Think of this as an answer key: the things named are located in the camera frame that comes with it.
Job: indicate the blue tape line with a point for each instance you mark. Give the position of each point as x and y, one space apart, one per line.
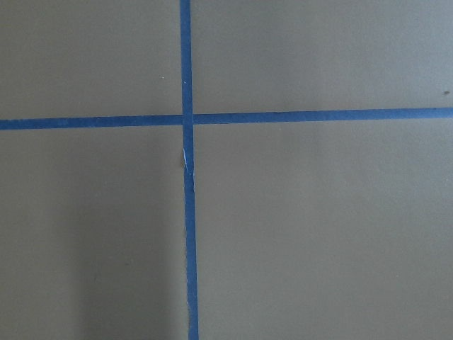
318 115
189 230

